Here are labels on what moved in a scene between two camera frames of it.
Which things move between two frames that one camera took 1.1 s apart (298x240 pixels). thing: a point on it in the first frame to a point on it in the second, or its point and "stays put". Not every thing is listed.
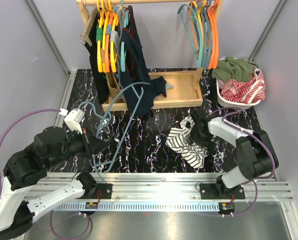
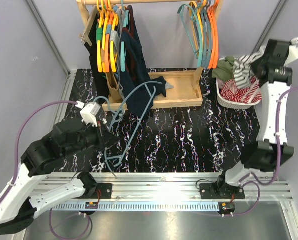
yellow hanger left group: [101, 36] stays put
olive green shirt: [231, 69] stays put
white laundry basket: [226, 103] stays put
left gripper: [93, 145] to [106, 138]
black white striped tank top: [178, 140] to [242, 73]
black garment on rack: [101, 81] stays put
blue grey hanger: [105, 166] to [118, 114]
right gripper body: [203, 139] to [258, 62]
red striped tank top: [248, 91] stays put
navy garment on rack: [139, 87] stays put
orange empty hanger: [213, 14] stays put
